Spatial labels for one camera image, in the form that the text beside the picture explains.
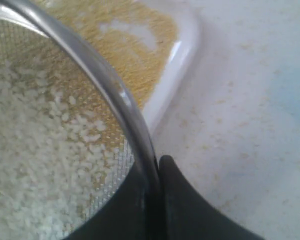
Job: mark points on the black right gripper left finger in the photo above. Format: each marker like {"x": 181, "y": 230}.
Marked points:
{"x": 130, "y": 214}

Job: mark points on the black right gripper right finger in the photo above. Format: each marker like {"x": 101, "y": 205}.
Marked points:
{"x": 188, "y": 215}

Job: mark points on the yellow grain powder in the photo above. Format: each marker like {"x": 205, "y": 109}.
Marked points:
{"x": 40, "y": 150}

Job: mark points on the round steel mesh sieve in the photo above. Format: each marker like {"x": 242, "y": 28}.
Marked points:
{"x": 90, "y": 100}

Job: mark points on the white plastic tray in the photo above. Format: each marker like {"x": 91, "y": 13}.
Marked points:
{"x": 181, "y": 56}

